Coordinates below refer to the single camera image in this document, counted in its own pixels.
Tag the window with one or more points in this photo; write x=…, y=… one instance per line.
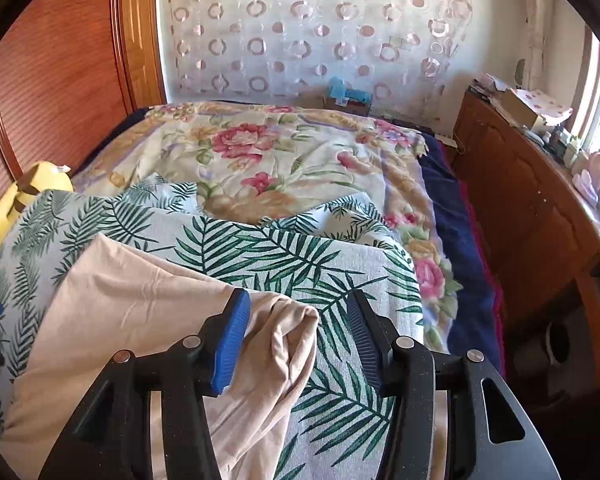
x=597, y=100

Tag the navy blue blanket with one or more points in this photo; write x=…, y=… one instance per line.
x=460, y=240

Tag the white pink figurine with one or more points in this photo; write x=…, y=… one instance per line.
x=590, y=175

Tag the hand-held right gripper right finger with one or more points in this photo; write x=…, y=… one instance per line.
x=366, y=342

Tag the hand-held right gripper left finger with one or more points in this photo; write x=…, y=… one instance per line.
x=230, y=345

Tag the floral bed sheet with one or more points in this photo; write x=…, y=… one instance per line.
x=280, y=160

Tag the white cardboard box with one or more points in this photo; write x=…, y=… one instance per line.
x=545, y=105

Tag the yellow pillow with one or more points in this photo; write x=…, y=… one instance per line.
x=25, y=195

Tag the wooden headboard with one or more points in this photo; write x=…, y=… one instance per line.
x=55, y=60

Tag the wooden cabinet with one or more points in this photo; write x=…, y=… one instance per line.
x=520, y=200

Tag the beige printed t-shirt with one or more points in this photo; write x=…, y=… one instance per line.
x=130, y=300

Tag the palm leaf print sheet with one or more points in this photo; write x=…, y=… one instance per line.
x=280, y=260

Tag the blue plastic toy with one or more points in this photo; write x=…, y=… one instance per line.
x=347, y=89

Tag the white round container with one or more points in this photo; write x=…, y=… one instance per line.
x=557, y=340

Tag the white curtain with circles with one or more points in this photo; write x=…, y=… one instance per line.
x=305, y=25

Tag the small white fan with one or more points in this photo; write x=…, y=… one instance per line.
x=521, y=71

